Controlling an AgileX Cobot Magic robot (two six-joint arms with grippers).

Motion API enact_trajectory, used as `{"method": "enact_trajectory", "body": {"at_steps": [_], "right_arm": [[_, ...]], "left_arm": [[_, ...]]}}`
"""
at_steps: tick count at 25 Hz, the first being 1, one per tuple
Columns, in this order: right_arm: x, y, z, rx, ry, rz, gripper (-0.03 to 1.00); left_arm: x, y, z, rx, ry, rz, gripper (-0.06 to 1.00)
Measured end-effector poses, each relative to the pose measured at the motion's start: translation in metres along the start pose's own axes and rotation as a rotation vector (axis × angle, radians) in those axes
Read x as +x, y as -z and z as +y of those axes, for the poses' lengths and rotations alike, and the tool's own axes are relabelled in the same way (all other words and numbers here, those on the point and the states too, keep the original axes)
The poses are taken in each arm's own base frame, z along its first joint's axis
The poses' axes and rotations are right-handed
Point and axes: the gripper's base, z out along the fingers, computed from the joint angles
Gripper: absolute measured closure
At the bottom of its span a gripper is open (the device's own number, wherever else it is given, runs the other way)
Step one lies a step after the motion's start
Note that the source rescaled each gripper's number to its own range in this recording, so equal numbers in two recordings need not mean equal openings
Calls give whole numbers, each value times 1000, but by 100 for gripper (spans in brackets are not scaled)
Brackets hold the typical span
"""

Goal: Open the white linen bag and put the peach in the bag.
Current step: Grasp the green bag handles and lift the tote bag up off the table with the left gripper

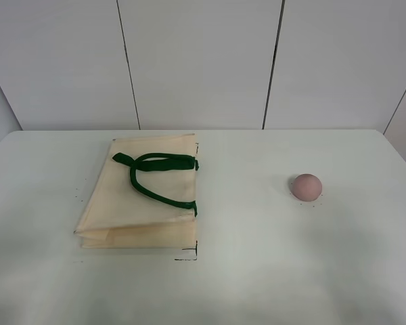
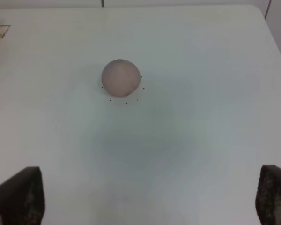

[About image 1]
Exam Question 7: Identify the cream linen bag green handles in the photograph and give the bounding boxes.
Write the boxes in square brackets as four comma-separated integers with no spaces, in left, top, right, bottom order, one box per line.
[74,133,198,249]

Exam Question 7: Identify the pink peach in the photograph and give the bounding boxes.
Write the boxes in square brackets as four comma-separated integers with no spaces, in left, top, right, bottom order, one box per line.
[290,174,323,202]

